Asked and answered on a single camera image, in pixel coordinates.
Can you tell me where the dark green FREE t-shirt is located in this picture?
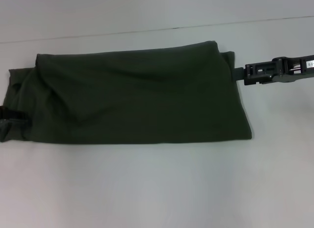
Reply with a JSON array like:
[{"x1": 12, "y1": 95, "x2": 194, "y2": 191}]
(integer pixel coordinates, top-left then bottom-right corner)
[{"x1": 0, "y1": 40, "x2": 254, "y2": 146}]

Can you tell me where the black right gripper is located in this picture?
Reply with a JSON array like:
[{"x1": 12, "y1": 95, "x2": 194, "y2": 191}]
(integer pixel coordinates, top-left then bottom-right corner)
[{"x1": 232, "y1": 53, "x2": 314, "y2": 87}]

